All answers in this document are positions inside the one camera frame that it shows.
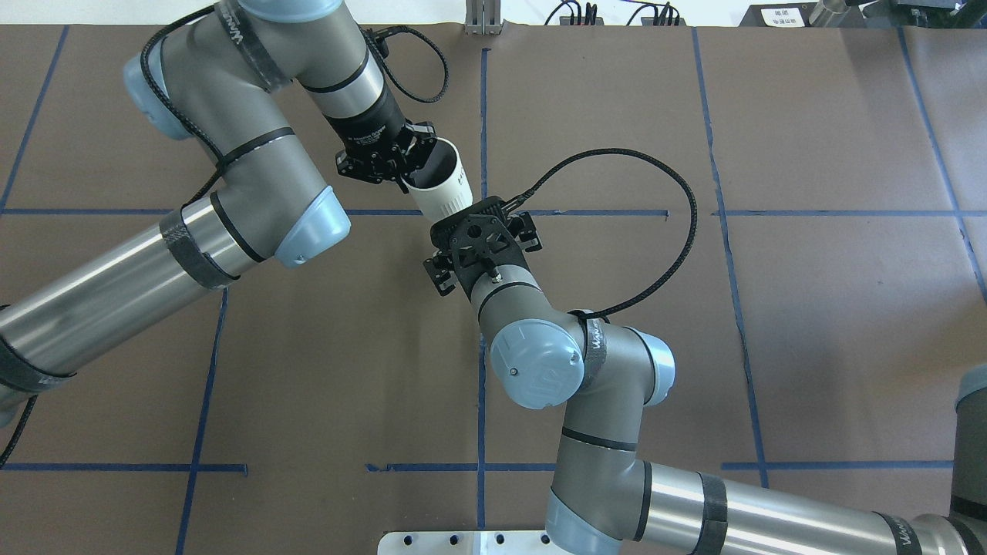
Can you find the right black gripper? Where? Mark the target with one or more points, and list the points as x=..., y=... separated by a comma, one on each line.
x=441, y=274

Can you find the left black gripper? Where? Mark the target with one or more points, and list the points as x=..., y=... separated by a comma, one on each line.
x=373, y=130

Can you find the white mug with handle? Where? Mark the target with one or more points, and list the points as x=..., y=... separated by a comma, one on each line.
x=441, y=188

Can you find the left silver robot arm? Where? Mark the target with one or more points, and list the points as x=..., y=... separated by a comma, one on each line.
x=215, y=79

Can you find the aluminium frame post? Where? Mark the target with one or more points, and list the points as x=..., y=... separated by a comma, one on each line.
x=483, y=17

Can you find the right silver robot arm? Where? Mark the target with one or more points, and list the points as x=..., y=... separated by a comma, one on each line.
x=605, y=375

